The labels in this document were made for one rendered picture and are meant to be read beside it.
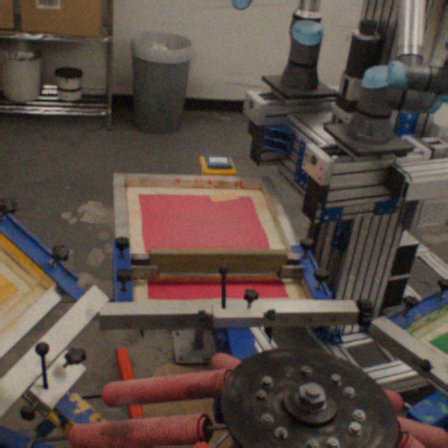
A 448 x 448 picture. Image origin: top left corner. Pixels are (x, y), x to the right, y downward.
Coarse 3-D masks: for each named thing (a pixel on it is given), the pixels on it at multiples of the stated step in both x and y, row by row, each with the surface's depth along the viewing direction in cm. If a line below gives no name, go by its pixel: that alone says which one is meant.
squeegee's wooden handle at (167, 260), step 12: (156, 252) 195; (168, 252) 195; (180, 252) 196; (192, 252) 197; (204, 252) 197; (216, 252) 198; (228, 252) 199; (240, 252) 199; (252, 252) 200; (264, 252) 201; (276, 252) 201; (156, 264) 196; (168, 264) 197; (180, 264) 197; (192, 264) 198; (204, 264) 199; (216, 264) 199; (228, 264) 200; (240, 264) 201; (252, 264) 201; (264, 264) 202; (276, 264) 203
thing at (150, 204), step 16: (144, 208) 236; (160, 208) 237; (176, 208) 238; (192, 208) 239; (144, 224) 227; (144, 240) 218; (160, 240) 220; (160, 288) 198; (176, 288) 199; (192, 288) 199; (208, 288) 200
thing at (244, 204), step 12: (204, 204) 242; (216, 204) 243; (228, 204) 244; (240, 204) 245; (252, 204) 246; (252, 216) 239; (252, 228) 232; (252, 240) 226; (264, 240) 226; (228, 288) 201; (240, 288) 202; (252, 288) 203; (264, 288) 203; (276, 288) 204
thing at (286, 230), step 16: (128, 176) 247; (144, 176) 248; (160, 176) 249; (176, 176) 251; (192, 176) 252; (208, 176) 253; (224, 176) 255; (240, 176) 256; (256, 176) 258; (272, 192) 248; (272, 208) 240; (288, 224) 230; (288, 240) 221; (304, 288) 203
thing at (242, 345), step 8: (224, 328) 175; (232, 328) 173; (240, 328) 173; (248, 328) 173; (232, 336) 170; (240, 336) 170; (248, 336) 171; (232, 344) 167; (240, 344) 168; (248, 344) 168; (232, 352) 165; (240, 352) 165; (248, 352) 166; (256, 352) 166; (240, 360) 163
